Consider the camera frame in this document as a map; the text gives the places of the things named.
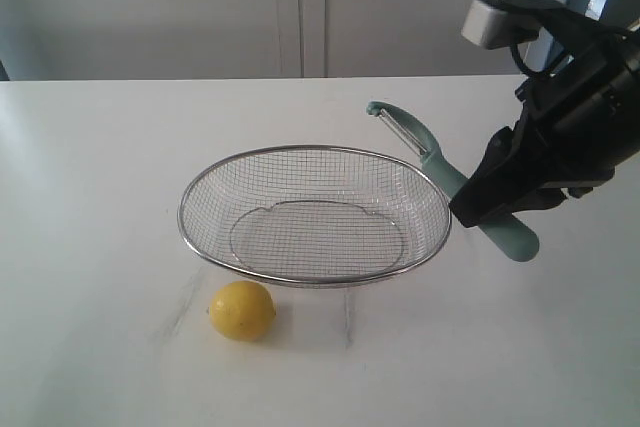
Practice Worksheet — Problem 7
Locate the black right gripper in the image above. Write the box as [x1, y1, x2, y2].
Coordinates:
[449, 7, 639, 227]

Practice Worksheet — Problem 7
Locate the teal handled peeler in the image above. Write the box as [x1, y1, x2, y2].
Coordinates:
[366, 101, 540, 262]

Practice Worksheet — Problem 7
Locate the yellow lemon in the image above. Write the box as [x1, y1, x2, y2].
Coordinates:
[208, 281, 276, 342]

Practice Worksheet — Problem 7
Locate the oval steel mesh basket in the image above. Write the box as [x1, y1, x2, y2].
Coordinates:
[177, 145, 452, 288]

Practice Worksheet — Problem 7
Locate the black right camera cable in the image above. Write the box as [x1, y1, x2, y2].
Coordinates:
[507, 21, 640, 79]

